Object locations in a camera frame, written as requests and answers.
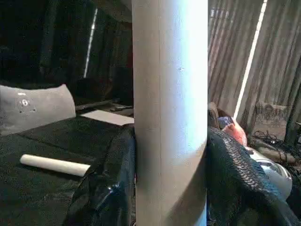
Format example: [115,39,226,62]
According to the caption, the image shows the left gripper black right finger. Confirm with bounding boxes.
[206,126,300,226]

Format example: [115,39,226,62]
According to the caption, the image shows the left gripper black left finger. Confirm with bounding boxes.
[63,128,137,226]

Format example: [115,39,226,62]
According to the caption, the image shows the white plastic table leg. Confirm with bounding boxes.
[20,153,91,178]
[131,0,210,226]

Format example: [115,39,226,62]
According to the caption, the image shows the pink red object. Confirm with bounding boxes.
[222,122,248,146]

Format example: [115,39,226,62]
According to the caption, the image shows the white flat board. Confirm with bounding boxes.
[79,109,135,127]

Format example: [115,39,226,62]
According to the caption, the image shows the black work mat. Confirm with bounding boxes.
[0,115,136,226]

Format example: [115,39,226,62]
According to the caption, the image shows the small black remote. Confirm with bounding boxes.
[110,105,133,112]

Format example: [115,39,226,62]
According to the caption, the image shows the black sofa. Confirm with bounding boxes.
[70,77,135,111]

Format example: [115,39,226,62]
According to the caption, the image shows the light grey pillow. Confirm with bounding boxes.
[0,84,76,136]

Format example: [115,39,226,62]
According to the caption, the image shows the grey curtain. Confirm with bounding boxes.
[208,0,301,123]

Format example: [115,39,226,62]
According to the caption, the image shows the dark curtain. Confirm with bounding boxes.
[0,0,134,95]

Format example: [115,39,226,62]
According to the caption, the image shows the tangled black floor cables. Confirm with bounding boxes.
[249,130,301,164]

